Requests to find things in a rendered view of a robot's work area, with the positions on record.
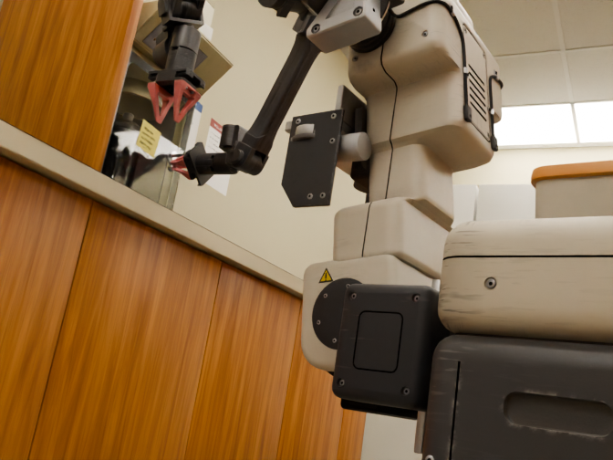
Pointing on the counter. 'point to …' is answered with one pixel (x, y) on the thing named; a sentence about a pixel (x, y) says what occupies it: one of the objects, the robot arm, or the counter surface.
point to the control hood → (216, 60)
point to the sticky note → (148, 138)
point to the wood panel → (66, 70)
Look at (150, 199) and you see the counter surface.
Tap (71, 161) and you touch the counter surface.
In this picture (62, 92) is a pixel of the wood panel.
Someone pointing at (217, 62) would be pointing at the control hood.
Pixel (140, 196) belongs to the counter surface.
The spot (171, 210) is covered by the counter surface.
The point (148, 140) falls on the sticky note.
